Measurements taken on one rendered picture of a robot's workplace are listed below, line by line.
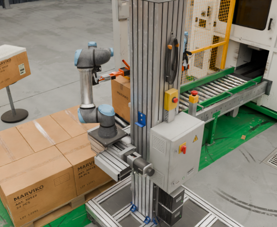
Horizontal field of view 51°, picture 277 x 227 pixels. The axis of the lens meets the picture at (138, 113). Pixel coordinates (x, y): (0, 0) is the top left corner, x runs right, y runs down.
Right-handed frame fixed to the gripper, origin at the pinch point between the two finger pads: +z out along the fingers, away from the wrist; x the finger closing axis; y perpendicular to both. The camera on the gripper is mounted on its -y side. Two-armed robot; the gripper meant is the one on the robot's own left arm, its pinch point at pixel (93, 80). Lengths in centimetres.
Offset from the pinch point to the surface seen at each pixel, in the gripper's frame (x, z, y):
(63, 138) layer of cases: 25, 67, -28
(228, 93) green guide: -25, 57, 177
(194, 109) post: -52, 36, 83
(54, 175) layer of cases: -20, 69, -57
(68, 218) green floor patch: -26, 122, -54
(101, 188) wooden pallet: -15, 120, -10
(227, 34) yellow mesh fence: 43, 10, 253
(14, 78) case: 180, 54, -27
